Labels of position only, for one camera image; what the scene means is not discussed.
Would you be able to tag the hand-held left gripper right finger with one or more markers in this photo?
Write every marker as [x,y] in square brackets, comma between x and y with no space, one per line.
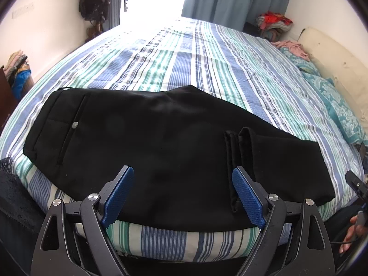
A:
[249,199]

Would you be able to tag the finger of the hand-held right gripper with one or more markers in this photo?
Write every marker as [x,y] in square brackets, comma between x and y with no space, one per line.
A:
[356,184]

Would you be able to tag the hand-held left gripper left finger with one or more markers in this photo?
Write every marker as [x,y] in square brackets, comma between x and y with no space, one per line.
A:
[118,198]

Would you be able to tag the black pants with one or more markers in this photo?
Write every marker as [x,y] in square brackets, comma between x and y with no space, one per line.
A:
[161,149]

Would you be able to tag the person's right hand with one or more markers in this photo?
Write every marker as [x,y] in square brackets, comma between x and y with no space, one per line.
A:
[349,235]

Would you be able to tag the large teal patterned pillow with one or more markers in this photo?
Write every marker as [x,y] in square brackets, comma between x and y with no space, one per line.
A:
[336,103]

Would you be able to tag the person's black clothing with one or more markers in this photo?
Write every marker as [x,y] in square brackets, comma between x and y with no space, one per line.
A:
[17,207]

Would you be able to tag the cream headboard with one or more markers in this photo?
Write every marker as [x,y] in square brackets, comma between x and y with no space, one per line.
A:
[336,54]

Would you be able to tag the small teal patterned pillow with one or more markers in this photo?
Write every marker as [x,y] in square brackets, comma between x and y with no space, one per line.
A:
[299,60]

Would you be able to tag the clothes pile on dresser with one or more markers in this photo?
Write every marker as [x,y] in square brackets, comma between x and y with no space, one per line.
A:
[21,83]

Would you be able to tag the striped bed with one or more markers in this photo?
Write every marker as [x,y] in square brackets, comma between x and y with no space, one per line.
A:
[184,63]

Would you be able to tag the pink cloth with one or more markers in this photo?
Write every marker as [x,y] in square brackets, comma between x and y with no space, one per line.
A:
[291,48]

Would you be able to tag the brown wooden dresser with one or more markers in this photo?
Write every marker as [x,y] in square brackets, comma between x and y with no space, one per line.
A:
[5,92]

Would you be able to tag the brown bag on floor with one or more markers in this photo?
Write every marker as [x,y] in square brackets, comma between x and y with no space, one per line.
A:
[95,30]

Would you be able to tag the pile of folded clothes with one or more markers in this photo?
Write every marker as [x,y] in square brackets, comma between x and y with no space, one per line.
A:
[15,61]

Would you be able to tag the pile of red clothes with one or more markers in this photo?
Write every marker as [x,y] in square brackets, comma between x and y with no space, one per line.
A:
[273,23]

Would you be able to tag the grey-blue curtain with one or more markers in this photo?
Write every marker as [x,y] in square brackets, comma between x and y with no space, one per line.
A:
[115,3]

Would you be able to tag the blue curtain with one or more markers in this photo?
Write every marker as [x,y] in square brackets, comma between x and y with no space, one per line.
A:
[235,0]

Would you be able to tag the white wall trunking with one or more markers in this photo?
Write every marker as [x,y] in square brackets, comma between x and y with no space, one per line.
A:
[23,9]

